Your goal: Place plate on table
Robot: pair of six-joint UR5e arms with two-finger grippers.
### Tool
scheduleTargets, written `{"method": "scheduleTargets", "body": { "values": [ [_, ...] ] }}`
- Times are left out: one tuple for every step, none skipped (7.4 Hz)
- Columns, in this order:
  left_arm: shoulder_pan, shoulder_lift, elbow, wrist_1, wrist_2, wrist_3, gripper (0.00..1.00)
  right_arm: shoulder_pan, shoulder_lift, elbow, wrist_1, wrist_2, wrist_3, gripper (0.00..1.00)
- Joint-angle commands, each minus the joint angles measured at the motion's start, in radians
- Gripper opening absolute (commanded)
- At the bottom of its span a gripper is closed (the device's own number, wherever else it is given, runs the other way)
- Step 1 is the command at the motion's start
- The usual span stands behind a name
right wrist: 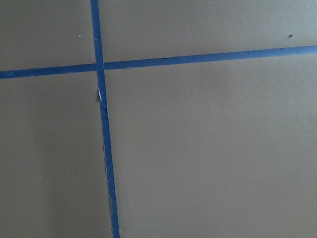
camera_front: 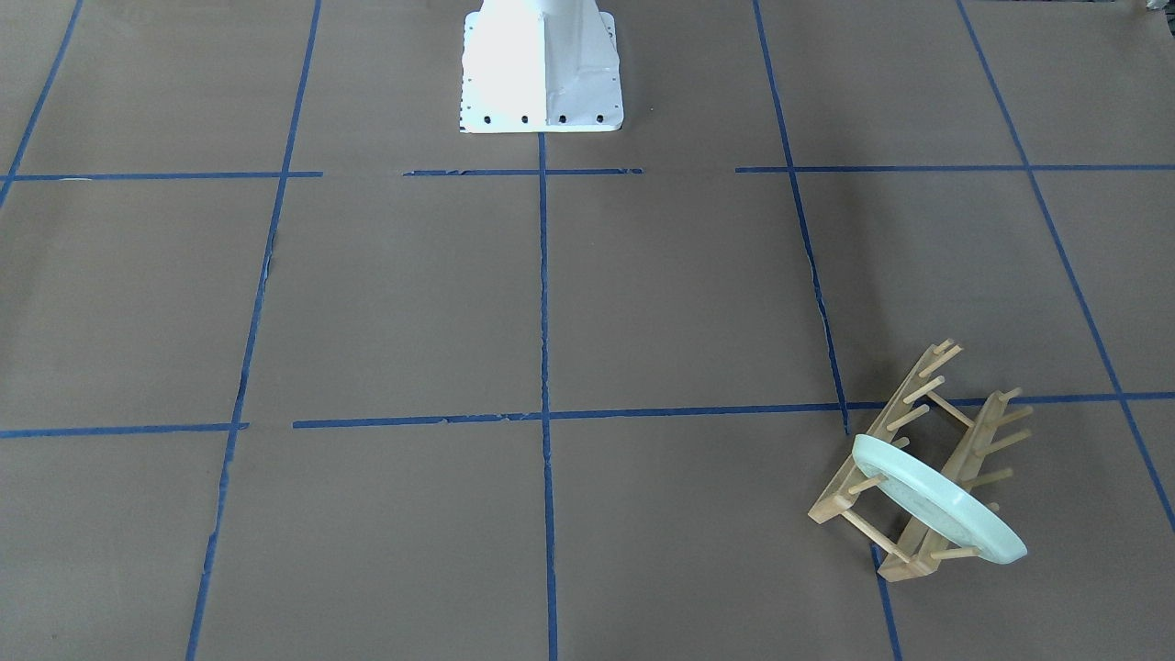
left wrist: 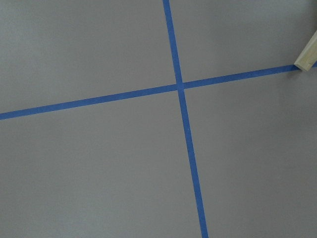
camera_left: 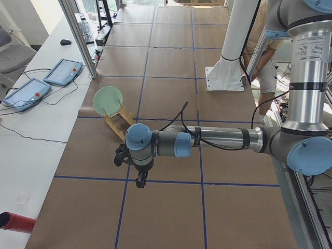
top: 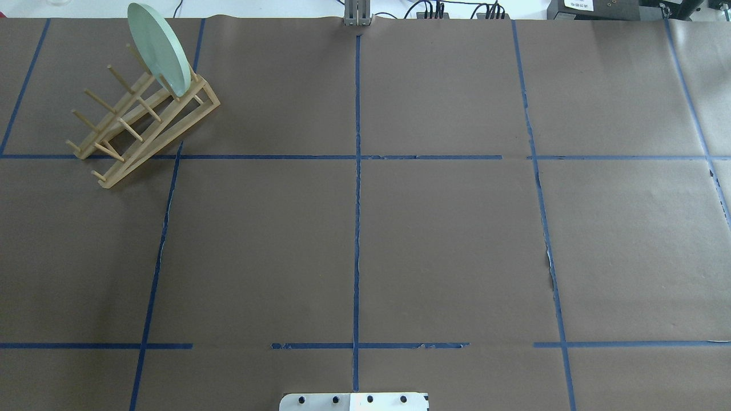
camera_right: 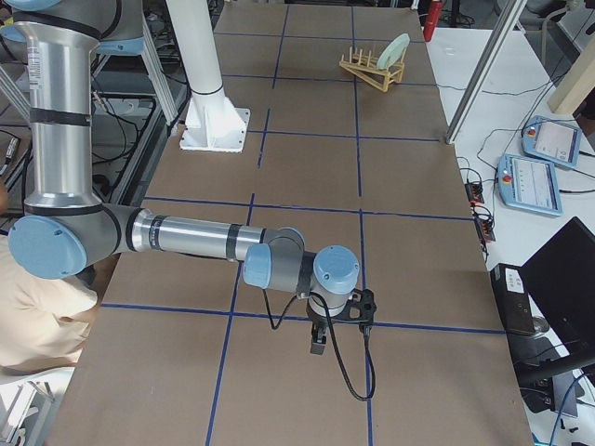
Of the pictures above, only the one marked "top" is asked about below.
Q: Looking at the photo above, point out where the wooden dish rack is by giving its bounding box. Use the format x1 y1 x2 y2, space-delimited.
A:
65 44 221 189

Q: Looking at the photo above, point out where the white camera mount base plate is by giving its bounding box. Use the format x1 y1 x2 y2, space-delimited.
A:
279 391 430 410

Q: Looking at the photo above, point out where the black orange connector block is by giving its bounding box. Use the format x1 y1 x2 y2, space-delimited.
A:
412 1 450 20
471 2 509 20

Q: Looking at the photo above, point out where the grey aluminium post foot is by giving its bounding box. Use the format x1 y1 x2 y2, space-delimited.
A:
339 0 373 27

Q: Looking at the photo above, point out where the light green ceramic plate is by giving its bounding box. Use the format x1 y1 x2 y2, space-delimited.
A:
127 2 191 97

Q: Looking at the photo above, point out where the black box with label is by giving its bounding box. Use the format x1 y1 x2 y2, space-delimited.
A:
546 0 640 21

